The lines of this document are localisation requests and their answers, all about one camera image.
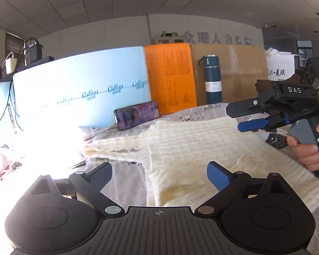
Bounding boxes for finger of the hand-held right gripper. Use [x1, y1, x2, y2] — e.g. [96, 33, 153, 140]
[237, 115, 291, 133]
[226, 95, 283, 119]

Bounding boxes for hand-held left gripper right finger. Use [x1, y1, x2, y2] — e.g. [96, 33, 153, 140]
[195, 161, 291, 215]

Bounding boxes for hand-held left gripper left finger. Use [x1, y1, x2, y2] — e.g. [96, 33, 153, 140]
[29, 161, 124, 215]

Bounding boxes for cream knitted sweater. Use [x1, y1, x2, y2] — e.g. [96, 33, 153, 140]
[81, 116, 319, 216]

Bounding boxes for person's right hand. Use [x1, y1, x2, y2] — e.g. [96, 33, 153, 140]
[291, 111, 319, 172]

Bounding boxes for white paper bag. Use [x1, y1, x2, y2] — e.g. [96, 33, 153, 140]
[265, 48, 296, 82]

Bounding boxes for brown cardboard box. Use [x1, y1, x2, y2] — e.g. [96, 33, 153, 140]
[190, 44, 269, 105]

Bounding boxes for dark blue thermos bottle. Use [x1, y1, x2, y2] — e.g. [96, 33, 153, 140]
[197, 54, 223, 104]

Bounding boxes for smartphone with lit screen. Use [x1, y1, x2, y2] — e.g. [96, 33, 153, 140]
[114, 100, 161, 131]

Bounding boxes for orange printed board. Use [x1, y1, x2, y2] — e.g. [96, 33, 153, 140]
[144, 43, 198, 115]

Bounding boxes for red and white plastic bag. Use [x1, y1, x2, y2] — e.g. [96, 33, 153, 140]
[0, 143, 28, 182]

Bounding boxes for large light blue foam board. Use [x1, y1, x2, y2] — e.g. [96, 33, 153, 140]
[12, 46, 152, 128]

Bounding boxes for white power adapter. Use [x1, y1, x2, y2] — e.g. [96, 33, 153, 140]
[5, 52, 17, 74]

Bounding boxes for black cable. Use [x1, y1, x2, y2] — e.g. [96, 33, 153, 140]
[0, 38, 38, 139]

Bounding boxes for black box with cables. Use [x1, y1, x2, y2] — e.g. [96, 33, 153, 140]
[29, 42, 45, 64]

